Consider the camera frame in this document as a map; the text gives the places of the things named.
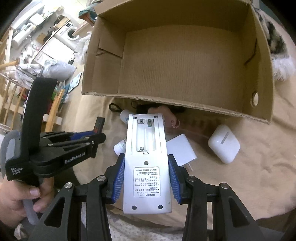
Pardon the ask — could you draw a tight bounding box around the white wall charger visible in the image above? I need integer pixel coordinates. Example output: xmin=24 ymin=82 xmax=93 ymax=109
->
xmin=166 ymin=134 xmax=197 ymax=172

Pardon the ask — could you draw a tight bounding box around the white remote control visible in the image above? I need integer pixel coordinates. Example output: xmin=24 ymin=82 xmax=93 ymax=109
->
xmin=123 ymin=113 xmax=172 ymax=215

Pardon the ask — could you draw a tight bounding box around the white earbuds case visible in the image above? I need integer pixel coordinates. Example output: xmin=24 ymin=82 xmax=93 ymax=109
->
xmin=208 ymin=125 xmax=240 ymax=164

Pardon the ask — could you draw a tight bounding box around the pink cloud Hello Kitty case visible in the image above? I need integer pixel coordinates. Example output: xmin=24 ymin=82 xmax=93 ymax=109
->
xmin=147 ymin=105 xmax=180 ymax=128

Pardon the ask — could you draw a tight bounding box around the white plastic bottle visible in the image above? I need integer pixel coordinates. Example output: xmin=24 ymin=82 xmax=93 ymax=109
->
xmin=119 ymin=109 xmax=132 ymax=125

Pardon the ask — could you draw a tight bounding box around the person's left hand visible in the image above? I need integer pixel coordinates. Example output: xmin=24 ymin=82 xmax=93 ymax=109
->
xmin=1 ymin=177 xmax=55 ymax=228

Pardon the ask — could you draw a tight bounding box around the small white bottle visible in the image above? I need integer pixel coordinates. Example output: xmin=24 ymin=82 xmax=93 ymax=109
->
xmin=113 ymin=139 xmax=126 ymax=156

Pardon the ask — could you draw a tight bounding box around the blue white booklet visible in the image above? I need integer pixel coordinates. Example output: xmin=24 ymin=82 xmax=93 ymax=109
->
xmin=68 ymin=73 xmax=82 ymax=93

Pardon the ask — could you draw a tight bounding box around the grey plastic bag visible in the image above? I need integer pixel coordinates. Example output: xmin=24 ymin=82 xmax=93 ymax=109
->
xmin=43 ymin=59 xmax=76 ymax=82

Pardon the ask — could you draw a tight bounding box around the wooden chair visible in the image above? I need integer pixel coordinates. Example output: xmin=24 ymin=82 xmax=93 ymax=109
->
xmin=1 ymin=58 xmax=59 ymax=133

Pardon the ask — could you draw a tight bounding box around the beige bed blanket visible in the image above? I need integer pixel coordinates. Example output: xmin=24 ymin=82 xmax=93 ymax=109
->
xmin=62 ymin=76 xmax=295 ymax=225

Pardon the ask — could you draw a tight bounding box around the white washing machine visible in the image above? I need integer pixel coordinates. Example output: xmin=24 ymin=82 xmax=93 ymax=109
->
xmin=54 ymin=21 xmax=80 ymax=51

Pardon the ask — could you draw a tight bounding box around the brown cardboard box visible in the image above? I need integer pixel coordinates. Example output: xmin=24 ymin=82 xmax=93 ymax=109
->
xmin=82 ymin=1 xmax=274 ymax=123

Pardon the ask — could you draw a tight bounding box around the black strap loop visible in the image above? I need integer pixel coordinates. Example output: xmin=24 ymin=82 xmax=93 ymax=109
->
xmin=108 ymin=102 xmax=122 ymax=114

